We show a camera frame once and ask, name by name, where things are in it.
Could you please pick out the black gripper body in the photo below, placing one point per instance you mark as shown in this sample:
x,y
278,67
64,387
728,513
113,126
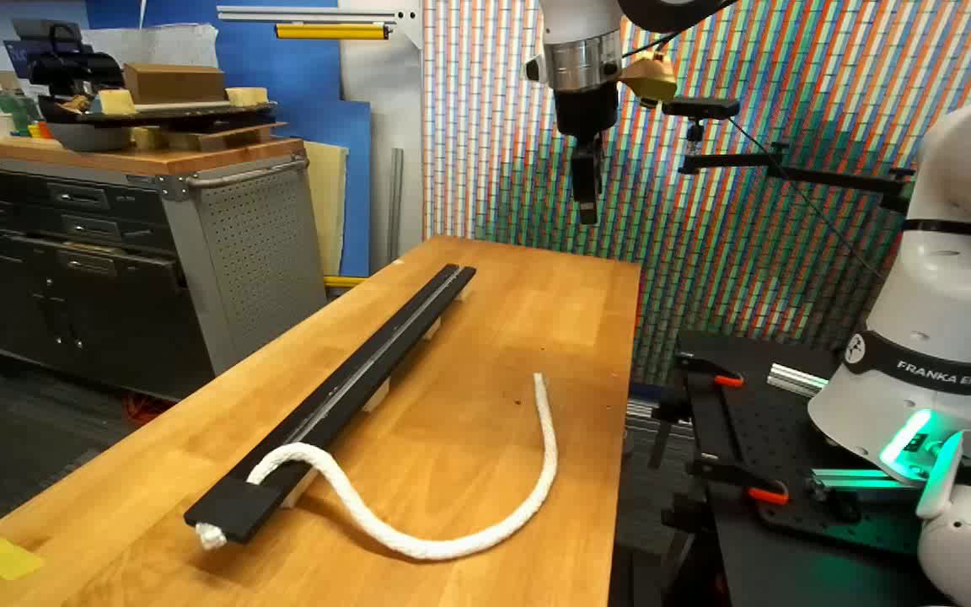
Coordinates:
x,y
586,108

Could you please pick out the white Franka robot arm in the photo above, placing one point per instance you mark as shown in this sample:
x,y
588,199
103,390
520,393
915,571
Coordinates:
x,y
958,292

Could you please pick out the small green object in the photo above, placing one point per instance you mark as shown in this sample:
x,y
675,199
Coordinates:
x,y
16,112

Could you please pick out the white panel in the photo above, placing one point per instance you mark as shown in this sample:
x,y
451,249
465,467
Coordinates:
x,y
380,102

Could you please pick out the yellow bar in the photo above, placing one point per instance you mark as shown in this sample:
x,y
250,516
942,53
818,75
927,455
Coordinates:
x,y
347,281

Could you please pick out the beige panel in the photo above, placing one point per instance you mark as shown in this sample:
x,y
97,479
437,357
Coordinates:
x,y
325,206

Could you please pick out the yellow spirit level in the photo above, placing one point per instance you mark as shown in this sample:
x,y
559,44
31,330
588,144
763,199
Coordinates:
x,y
331,32

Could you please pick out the silver aluminium extrusion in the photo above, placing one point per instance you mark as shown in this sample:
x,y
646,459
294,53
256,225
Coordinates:
x,y
797,380

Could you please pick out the white bar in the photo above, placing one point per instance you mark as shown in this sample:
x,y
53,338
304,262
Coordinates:
x,y
320,14

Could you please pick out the blue board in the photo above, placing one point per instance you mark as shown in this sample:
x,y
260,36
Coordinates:
x,y
294,89

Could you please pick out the yellow foam block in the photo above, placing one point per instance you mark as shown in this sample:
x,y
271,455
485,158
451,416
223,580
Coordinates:
x,y
250,97
113,102

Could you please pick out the grey metal tool cabinet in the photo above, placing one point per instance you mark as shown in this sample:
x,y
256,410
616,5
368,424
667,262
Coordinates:
x,y
237,259

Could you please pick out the small wooden pallet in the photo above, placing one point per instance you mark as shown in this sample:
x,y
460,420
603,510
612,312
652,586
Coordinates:
x,y
211,135

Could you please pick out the black breadboard table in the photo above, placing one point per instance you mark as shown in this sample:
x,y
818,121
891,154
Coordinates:
x,y
758,542

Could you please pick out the green lit aluminium extrusion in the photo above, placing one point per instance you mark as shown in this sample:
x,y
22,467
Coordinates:
x,y
858,479

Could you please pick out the brown cardboard box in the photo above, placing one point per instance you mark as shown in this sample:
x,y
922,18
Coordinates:
x,y
177,86

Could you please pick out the flat black tray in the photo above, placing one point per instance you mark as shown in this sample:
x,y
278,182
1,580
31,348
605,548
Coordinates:
x,y
171,112

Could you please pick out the white plastic sheet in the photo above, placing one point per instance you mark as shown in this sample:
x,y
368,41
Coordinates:
x,y
160,44

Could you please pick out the wooden cabinet worktop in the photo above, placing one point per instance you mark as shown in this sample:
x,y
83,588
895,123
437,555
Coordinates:
x,y
116,158

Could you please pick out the black machine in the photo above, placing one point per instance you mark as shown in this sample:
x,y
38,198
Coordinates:
x,y
66,63

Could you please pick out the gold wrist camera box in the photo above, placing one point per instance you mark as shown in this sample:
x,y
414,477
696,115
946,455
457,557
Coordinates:
x,y
650,79

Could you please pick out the black external camera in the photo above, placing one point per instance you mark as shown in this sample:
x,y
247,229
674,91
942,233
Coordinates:
x,y
701,108

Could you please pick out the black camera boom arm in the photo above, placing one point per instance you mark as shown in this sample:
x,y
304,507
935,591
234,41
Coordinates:
x,y
800,172

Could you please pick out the long black rail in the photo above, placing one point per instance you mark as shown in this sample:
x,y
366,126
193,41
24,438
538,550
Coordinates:
x,y
340,401

